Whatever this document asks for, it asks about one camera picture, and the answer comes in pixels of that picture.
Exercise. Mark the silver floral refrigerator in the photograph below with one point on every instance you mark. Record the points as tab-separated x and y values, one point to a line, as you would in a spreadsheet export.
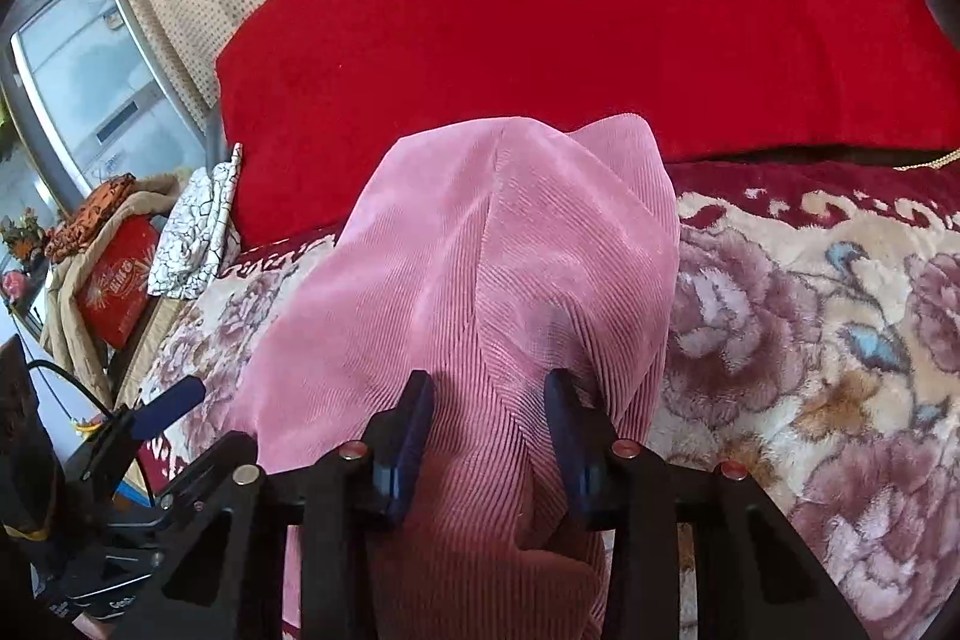
87	101

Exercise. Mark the red gift box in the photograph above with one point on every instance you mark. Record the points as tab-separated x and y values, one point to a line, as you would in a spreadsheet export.
114	296

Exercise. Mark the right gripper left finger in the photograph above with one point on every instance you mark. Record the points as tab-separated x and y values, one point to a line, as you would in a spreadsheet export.
224	575

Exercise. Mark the floral plush blanket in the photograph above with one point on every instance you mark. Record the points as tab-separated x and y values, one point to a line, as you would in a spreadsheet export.
813	336

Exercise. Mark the artificial flower arrangement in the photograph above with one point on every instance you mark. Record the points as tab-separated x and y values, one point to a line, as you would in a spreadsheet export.
25	238

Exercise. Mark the white patterned folded cloth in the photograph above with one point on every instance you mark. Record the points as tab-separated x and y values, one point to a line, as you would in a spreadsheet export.
199	238

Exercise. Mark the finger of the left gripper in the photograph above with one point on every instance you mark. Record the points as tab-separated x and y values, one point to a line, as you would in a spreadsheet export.
197	482
117	444

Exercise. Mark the pink corduroy jacket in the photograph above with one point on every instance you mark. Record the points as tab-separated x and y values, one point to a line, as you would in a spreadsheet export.
486	254

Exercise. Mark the red quilt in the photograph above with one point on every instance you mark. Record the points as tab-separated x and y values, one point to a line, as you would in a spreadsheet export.
315	91

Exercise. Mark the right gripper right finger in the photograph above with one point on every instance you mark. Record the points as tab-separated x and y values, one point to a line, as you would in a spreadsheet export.
754	576

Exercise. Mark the orange black patterned cloth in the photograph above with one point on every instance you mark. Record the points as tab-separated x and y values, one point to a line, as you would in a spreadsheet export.
76	233

